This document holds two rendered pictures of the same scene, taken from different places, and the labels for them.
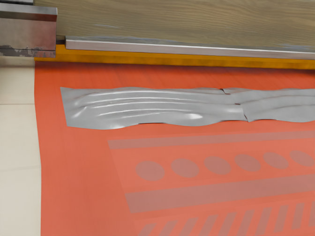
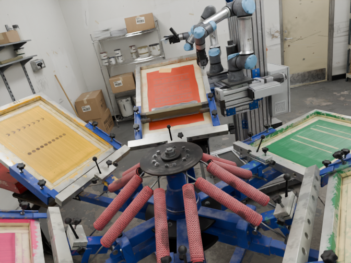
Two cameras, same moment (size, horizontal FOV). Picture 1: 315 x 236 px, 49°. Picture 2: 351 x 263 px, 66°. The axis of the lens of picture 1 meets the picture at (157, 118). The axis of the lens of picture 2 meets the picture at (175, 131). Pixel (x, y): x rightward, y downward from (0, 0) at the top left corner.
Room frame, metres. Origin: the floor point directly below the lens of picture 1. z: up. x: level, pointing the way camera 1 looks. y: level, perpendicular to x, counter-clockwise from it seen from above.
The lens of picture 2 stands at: (1.62, 1.38, 1.91)
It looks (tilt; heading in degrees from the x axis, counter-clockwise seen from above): 23 degrees down; 227
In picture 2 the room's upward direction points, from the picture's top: 12 degrees counter-clockwise
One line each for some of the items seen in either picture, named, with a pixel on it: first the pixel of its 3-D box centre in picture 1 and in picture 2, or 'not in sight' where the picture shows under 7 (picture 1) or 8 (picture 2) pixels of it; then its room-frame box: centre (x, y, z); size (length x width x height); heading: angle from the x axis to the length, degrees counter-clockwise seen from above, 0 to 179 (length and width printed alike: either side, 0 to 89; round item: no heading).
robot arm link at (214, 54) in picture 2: not in sight; (214, 55); (-0.75, -0.35, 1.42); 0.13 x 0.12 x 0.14; 30
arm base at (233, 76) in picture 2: not in sight; (235, 74); (-0.46, 0.06, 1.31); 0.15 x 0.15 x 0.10
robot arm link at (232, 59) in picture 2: not in sight; (235, 61); (-0.46, 0.07, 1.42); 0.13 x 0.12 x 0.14; 77
